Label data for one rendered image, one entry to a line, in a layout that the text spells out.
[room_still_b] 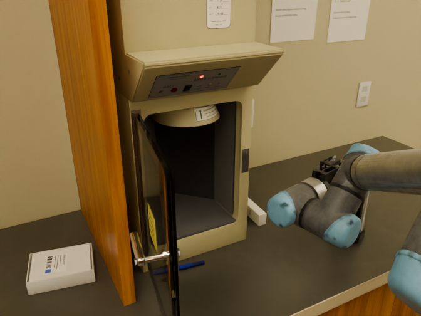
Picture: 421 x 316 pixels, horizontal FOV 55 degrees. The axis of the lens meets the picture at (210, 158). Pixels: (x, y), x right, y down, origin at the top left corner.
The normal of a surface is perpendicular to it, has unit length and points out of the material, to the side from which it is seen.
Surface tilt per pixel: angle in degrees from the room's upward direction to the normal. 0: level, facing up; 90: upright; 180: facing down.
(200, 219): 0
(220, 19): 90
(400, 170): 85
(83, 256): 0
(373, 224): 0
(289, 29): 90
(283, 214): 89
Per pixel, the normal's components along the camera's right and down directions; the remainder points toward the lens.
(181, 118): -0.05, 0.01
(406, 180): -0.93, 0.36
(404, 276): -0.86, -0.46
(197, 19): 0.47, 0.37
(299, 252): 0.00, -0.91
